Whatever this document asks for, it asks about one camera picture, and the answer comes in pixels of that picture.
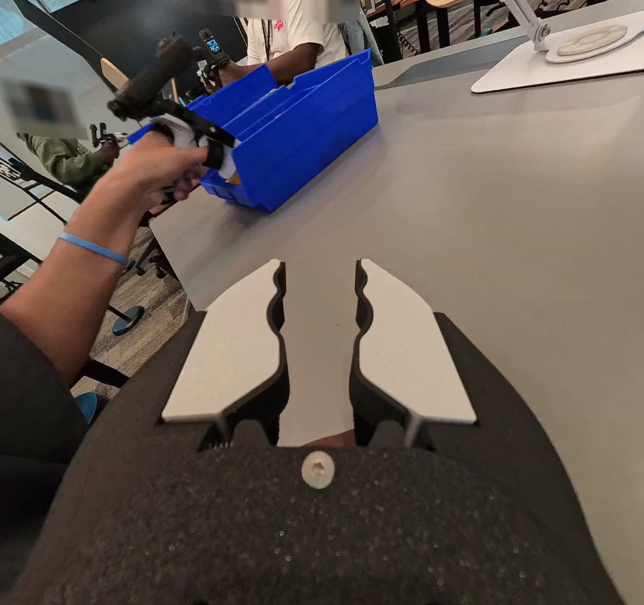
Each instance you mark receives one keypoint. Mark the denim jacket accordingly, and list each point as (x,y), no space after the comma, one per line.
(365,41)

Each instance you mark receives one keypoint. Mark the grey desk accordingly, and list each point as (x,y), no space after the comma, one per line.
(478,212)

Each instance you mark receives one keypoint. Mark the black framed sign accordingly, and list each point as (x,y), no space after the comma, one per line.
(20,177)

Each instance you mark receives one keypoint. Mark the person's dark sweatshirt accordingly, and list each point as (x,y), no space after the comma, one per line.
(35,439)

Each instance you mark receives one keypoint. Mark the blue plastic bin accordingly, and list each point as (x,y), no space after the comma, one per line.
(312,147)
(231,96)

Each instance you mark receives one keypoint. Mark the person's left hand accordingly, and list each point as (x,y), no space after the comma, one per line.
(146,172)

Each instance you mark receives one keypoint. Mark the person's left forearm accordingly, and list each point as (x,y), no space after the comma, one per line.
(60,303)

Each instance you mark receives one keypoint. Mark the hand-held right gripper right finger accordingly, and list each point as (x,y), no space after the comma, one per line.
(407,358)

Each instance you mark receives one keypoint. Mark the white folding stand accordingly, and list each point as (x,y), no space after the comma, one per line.
(568,71)

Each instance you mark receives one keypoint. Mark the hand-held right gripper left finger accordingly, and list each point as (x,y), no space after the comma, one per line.
(231,358)

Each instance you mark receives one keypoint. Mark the black office chair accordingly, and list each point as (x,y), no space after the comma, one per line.
(103,373)

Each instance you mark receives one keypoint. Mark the person's teal shoe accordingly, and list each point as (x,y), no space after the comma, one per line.
(86,406)

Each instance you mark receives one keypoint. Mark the black pole stand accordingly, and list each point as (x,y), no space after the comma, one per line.
(128,319)

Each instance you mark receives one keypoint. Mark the wooden board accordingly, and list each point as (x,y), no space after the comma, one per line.
(114,74)

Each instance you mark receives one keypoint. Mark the blue wristband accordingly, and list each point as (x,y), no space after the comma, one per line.
(95,248)

